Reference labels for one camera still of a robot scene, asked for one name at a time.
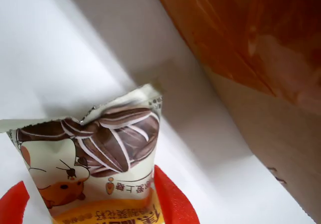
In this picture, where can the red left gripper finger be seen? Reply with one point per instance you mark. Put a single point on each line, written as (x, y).
(12, 204)

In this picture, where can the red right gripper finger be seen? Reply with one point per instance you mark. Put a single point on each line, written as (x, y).
(173, 201)

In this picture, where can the yellow green snack packet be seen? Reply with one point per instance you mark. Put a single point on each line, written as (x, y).
(82, 163)

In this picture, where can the open cardboard box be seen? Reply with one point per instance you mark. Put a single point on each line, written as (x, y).
(250, 58)

